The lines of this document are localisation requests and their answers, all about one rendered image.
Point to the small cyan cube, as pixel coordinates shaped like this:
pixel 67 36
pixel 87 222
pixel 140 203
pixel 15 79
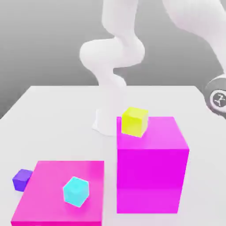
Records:
pixel 76 191

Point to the large magenta box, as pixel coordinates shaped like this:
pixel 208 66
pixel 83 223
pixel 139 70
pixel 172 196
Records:
pixel 151 169

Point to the small purple cube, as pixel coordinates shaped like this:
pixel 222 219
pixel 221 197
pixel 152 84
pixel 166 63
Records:
pixel 20 180

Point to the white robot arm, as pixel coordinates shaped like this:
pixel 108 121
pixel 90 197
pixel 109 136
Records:
pixel 111 53

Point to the large pink box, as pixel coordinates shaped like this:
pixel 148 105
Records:
pixel 45 194

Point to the small yellow cube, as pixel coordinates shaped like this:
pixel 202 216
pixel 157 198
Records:
pixel 134 121

